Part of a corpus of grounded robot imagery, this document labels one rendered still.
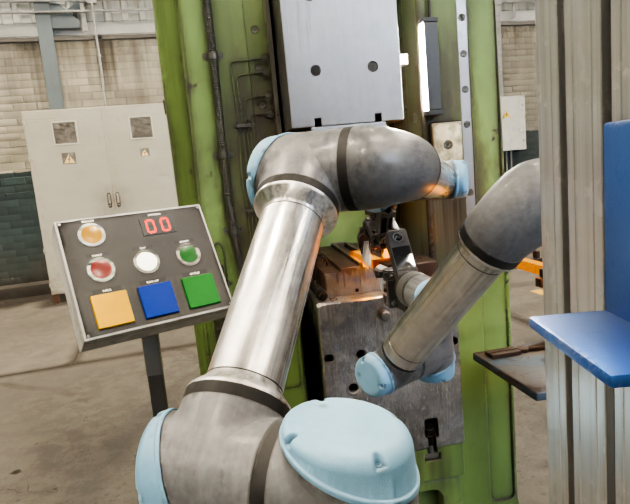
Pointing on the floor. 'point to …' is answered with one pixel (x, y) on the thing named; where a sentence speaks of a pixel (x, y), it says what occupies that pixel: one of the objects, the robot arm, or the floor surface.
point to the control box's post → (155, 373)
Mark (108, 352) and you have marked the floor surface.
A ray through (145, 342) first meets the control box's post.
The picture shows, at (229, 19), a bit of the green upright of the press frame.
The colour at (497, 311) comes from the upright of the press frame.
